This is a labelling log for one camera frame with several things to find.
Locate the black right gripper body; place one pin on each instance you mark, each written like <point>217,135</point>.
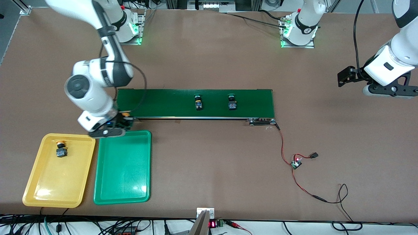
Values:
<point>123,121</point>

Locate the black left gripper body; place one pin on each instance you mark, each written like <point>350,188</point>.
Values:
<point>358,76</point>

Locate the yellow push button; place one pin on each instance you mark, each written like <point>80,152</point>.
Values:
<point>125,114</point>
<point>61,152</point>

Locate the green push button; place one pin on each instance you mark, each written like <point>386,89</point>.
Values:
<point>232,105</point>
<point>198,105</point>

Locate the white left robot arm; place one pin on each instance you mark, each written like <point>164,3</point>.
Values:
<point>398,55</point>

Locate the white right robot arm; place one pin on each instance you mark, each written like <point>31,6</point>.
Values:
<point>91,94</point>

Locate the green plastic tray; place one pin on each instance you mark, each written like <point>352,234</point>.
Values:
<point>122,166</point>

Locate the green conveyor belt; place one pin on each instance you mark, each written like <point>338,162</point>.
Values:
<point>169,104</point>

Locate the yellow plastic tray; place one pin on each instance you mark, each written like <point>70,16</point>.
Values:
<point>58,176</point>

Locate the small green circuit board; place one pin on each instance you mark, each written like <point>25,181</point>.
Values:
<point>296,164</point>

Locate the red power strip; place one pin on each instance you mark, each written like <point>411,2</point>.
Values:
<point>125,232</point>

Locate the red digit display module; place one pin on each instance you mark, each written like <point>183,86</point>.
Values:
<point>213,224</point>

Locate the aluminium corner profile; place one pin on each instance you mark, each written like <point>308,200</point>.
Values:
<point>25,10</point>

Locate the red clip lead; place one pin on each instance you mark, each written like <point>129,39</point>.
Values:
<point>232,224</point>

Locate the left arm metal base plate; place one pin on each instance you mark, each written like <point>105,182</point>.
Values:
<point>298,46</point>

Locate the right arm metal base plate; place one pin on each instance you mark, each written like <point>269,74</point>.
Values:
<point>142,23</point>

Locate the grey metal camera bracket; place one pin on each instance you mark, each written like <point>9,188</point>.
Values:
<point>200,227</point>

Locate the aluminium frame with light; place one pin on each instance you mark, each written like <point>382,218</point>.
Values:
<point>212,6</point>

